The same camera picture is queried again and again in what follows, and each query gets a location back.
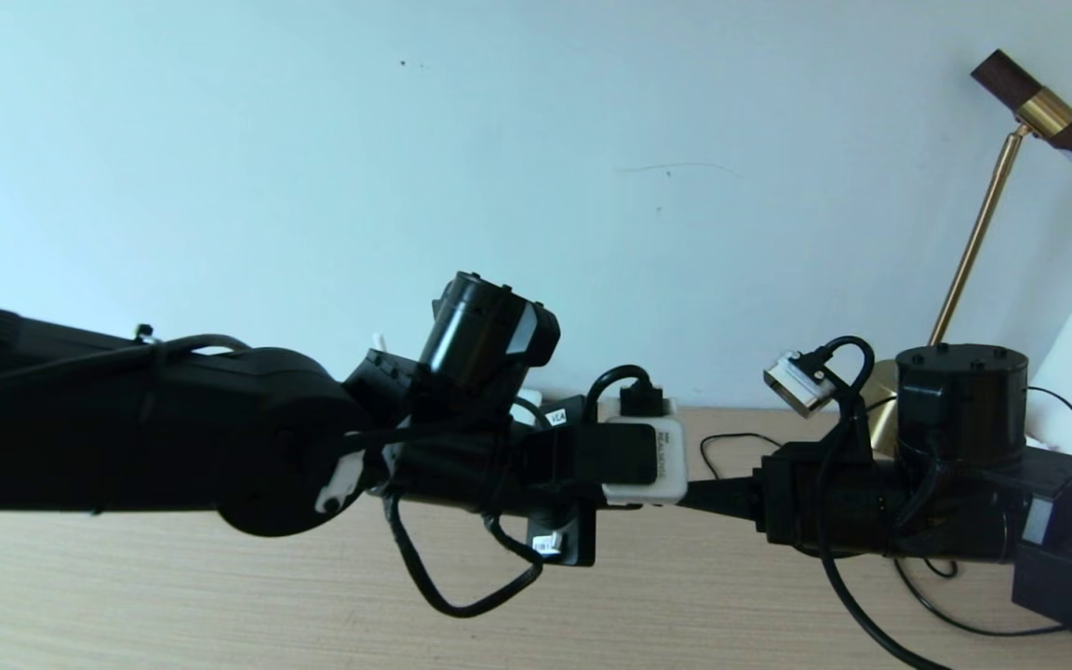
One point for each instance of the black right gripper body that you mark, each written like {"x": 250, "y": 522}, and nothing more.
{"x": 824, "y": 493}

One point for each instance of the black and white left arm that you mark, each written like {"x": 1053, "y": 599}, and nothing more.
{"x": 127, "y": 428}

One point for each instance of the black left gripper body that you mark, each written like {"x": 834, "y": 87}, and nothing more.
{"x": 564, "y": 540}

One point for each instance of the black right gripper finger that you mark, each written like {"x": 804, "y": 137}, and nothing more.
{"x": 745, "y": 484}
{"x": 741, "y": 504}

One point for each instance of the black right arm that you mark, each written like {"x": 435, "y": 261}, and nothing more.
{"x": 964, "y": 400}

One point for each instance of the brass desk lamp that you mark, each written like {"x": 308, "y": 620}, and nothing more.
{"x": 1043, "y": 112}

